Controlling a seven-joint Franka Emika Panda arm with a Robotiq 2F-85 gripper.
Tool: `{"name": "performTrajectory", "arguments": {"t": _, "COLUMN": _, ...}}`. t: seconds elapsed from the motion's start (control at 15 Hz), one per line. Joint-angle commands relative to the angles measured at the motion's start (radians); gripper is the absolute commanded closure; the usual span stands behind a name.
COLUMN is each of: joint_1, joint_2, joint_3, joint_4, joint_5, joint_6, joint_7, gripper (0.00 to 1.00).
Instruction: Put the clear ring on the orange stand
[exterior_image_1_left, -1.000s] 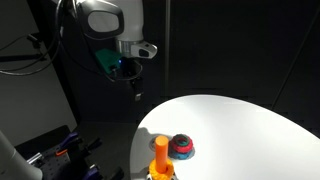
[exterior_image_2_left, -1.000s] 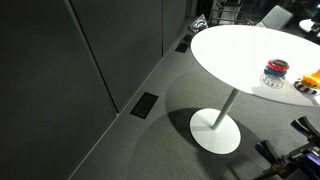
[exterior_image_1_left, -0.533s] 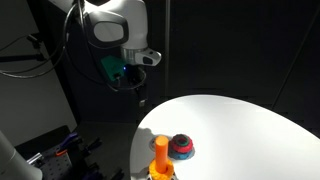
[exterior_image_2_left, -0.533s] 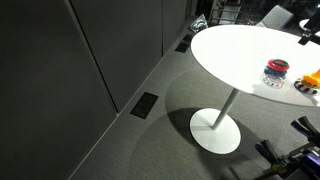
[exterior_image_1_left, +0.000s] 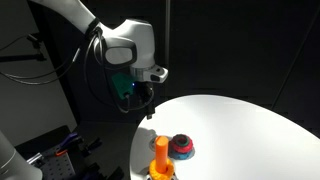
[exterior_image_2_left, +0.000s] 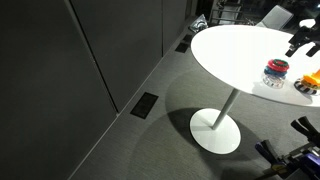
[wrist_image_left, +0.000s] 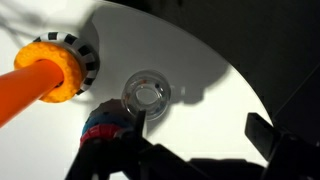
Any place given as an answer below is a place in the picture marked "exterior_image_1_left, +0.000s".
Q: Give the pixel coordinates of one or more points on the perforated metal breadboard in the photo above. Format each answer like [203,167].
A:
[56,166]

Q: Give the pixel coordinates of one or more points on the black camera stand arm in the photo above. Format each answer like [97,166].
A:
[23,57]

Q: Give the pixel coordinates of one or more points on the vertical metal pole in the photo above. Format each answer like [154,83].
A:
[167,50]

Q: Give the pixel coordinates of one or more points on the small orange clamp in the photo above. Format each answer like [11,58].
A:
[60,153]

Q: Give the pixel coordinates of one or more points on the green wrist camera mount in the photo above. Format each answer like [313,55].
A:
[121,85]

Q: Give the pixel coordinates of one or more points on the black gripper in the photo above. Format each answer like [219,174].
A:
[144,91]

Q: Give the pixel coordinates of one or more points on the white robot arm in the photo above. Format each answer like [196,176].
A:
[133,36]

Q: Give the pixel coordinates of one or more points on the orange peg stand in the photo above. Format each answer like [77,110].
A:
[162,153]

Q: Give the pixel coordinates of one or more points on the silver metal rail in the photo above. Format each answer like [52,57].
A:
[34,158]

